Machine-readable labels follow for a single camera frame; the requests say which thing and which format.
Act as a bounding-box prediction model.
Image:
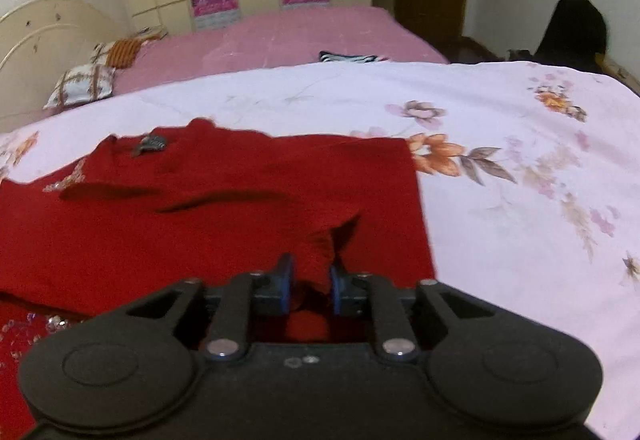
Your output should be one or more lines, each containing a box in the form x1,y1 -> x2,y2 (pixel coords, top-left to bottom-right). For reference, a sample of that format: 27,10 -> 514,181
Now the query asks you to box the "striped folded cloth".
318,51 -> 390,64

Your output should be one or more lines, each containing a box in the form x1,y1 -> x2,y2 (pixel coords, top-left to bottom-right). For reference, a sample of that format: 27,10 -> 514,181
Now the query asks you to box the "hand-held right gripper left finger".
126,253 -> 296,364

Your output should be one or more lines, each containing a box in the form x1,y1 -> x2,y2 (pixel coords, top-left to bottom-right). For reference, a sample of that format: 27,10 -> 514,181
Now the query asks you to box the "black bag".
532,0 -> 609,72

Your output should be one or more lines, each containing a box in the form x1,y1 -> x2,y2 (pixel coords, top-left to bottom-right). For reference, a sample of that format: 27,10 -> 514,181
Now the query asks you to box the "orange knitted cloth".
107,36 -> 162,69

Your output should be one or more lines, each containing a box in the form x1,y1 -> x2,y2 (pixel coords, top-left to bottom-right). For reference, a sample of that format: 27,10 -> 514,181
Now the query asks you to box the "cream bed headboard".
0,0 -> 132,132

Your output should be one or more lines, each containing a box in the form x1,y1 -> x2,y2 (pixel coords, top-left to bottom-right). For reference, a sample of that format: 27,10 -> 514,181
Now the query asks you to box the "red knitted sweater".
0,118 -> 436,427

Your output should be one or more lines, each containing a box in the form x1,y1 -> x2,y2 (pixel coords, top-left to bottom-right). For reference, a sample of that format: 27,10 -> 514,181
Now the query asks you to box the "pink bed sheet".
112,4 -> 449,96

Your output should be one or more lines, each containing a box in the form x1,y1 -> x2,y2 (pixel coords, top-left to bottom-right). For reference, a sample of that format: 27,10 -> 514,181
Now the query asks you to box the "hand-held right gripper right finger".
329,264 -> 493,364

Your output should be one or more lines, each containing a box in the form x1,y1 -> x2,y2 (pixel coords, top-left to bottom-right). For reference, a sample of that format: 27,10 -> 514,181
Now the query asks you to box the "white floral blanket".
0,60 -> 640,440

